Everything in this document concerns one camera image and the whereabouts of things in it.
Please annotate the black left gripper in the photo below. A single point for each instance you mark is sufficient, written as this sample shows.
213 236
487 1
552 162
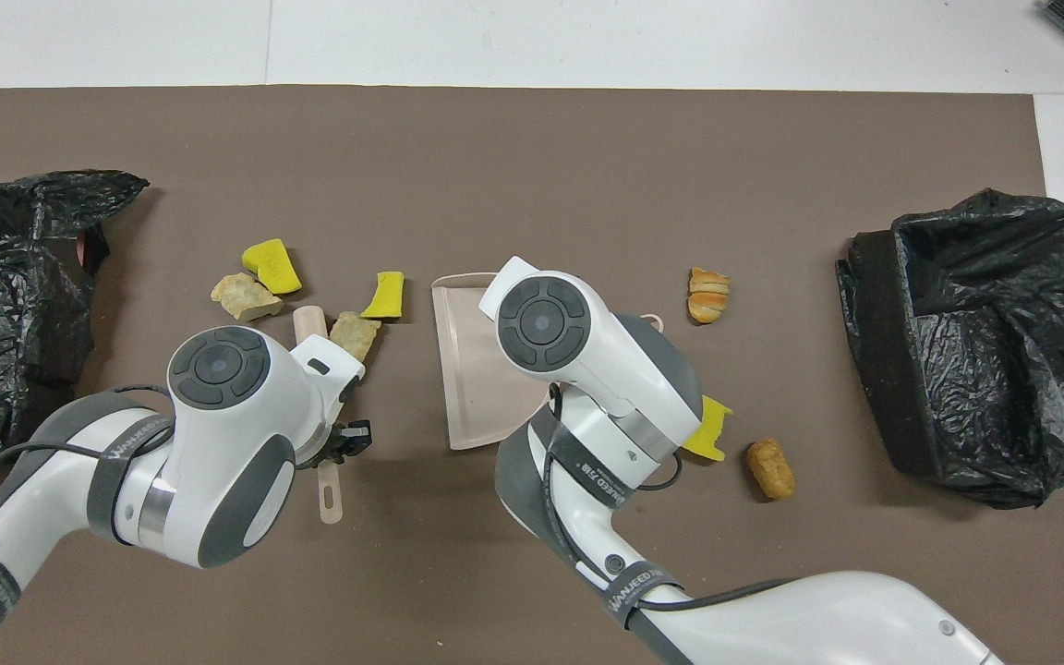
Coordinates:
352 436

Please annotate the long ridged croissant piece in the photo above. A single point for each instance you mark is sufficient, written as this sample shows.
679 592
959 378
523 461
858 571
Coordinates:
354 334

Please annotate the beige hand brush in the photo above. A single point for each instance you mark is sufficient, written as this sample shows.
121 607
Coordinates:
308 323

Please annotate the beige plastic dustpan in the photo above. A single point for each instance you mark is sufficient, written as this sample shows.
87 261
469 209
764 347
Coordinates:
477 369

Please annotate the small yellow green sponge piece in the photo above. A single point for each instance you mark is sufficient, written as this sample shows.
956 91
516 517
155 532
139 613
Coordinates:
384 296

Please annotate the pale crusty bread chunk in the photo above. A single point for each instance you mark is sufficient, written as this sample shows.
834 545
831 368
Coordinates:
244 296

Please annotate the large yellow sponge piece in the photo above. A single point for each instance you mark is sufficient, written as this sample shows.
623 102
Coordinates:
273 263

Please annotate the notched yellow sponge piece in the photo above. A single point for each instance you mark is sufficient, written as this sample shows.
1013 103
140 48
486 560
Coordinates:
715 434

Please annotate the short striped croissant piece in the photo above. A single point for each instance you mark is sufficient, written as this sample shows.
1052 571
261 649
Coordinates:
707 297

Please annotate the brown oval bread roll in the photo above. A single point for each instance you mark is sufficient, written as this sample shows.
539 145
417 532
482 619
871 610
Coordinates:
770 469

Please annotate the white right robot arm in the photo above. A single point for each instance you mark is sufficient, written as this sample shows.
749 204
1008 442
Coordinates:
606 369

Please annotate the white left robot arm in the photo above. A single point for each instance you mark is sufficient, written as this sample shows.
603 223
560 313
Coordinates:
218 462

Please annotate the brown table mat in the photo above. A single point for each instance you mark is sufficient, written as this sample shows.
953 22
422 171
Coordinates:
587 139

